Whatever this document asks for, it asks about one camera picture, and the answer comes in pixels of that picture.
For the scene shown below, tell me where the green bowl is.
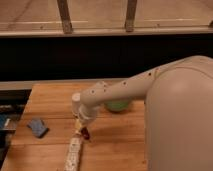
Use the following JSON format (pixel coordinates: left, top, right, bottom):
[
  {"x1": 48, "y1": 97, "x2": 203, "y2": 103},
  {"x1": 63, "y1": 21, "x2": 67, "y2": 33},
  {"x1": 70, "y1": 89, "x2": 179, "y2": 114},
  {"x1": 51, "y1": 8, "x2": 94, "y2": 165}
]
[{"x1": 104, "y1": 100, "x2": 129, "y2": 112}]

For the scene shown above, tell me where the beige gripper wrist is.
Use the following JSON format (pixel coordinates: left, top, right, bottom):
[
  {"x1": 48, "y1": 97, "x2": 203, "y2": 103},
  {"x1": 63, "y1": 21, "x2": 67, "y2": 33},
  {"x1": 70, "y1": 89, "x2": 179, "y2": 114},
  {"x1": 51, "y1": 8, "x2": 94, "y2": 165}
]
[{"x1": 75, "y1": 106, "x2": 99, "y2": 135}]

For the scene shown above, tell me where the right metal window post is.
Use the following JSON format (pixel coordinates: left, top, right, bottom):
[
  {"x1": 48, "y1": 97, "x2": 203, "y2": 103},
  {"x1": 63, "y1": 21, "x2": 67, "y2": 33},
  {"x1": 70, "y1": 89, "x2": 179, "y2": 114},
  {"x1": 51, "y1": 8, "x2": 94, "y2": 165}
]
[{"x1": 124, "y1": 0, "x2": 137, "y2": 32}]

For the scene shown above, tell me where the left metal window post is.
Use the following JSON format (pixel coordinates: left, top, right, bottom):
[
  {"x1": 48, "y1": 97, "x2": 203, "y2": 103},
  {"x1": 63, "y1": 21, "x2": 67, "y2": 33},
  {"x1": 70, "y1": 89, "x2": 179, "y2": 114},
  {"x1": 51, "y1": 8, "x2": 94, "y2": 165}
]
[{"x1": 57, "y1": 0, "x2": 73, "y2": 34}]

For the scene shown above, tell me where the white patterned bottle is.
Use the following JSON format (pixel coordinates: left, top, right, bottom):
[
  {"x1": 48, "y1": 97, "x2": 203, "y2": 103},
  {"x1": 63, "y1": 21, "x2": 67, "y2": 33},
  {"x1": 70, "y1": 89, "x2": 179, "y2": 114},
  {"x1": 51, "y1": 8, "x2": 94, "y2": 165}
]
[{"x1": 64, "y1": 137, "x2": 83, "y2": 171}]

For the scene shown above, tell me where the metal window post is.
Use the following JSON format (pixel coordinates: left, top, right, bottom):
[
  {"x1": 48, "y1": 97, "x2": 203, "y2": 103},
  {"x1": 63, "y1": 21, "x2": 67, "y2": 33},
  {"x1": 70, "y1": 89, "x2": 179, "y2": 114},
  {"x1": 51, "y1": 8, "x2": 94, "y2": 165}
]
[
  {"x1": 57, "y1": 0, "x2": 73, "y2": 34},
  {"x1": 124, "y1": 0, "x2": 137, "y2": 32}
]

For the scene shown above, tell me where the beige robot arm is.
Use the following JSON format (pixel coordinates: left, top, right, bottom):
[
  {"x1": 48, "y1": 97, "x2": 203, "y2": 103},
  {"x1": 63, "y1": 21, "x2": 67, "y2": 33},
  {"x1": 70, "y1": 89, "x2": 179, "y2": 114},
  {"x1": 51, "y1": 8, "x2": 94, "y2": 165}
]
[{"x1": 75, "y1": 55, "x2": 213, "y2": 171}]

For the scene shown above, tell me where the white paper cup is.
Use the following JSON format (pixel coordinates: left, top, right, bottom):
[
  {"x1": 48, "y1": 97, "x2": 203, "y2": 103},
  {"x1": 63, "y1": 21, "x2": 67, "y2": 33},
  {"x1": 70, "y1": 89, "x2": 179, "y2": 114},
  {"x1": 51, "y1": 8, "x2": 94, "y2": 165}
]
[{"x1": 71, "y1": 92, "x2": 81, "y2": 117}]

